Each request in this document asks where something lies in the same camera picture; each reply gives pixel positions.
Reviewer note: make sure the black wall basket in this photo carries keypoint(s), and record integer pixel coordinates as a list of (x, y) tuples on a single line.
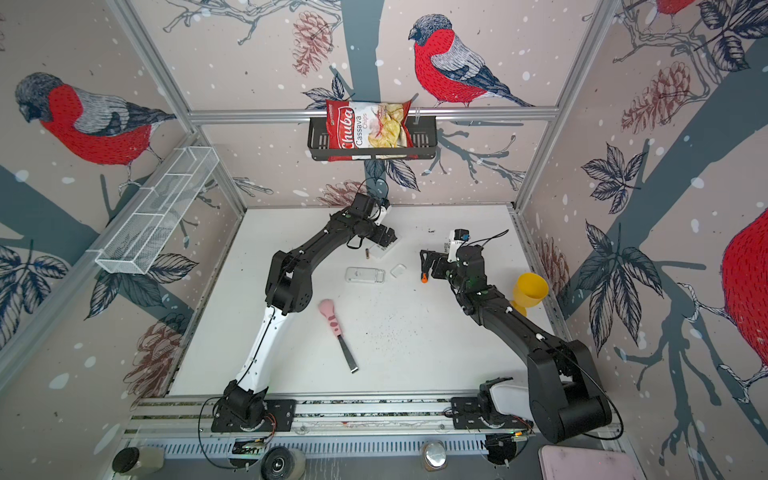
[(423, 136)]

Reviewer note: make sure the pink handled scraper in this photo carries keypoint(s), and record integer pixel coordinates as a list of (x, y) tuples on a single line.
[(327, 309)]

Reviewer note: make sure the white wire mesh shelf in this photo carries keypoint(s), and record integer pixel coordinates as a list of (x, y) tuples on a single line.
[(142, 236)]

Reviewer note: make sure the white battery cover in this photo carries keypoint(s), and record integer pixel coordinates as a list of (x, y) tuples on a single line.
[(398, 270)]

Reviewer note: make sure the red cassava chips bag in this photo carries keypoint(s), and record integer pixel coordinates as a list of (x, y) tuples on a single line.
[(365, 125)]

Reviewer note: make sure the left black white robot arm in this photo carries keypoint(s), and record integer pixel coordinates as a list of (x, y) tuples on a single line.
[(288, 291)]

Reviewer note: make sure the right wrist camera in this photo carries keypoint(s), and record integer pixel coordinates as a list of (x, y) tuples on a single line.
[(456, 239)]

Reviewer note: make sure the silver round cap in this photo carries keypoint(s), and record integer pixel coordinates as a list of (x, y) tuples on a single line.
[(434, 455)]

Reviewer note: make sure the white remote grey buttons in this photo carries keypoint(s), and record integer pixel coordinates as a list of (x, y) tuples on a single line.
[(365, 275)]

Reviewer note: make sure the black grey cylinder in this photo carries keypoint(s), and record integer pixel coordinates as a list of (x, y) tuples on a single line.
[(138, 461)]

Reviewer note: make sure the white remote green buttons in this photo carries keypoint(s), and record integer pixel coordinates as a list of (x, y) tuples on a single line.
[(377, 251)]

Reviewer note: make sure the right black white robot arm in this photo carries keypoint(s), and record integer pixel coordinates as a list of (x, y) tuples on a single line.
[(565, 396)]

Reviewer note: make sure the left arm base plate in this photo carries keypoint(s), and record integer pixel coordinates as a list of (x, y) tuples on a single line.
[(279, 414)]

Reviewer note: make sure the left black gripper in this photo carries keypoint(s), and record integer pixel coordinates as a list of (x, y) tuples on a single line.
[(379, 236)]

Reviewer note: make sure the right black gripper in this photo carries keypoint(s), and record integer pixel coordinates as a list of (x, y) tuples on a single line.
[(441, 263)]

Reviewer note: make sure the yellow plastic cup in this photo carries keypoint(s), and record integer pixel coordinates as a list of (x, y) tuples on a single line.
[(530, 290)]

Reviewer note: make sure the black round speaker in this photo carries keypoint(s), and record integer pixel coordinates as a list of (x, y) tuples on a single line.
[(282, 463)]

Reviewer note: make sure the pink pad corner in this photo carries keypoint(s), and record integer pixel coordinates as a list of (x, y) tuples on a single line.
[(568, 463)]

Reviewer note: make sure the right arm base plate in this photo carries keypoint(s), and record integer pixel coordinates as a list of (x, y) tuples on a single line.
[(466, 414)]

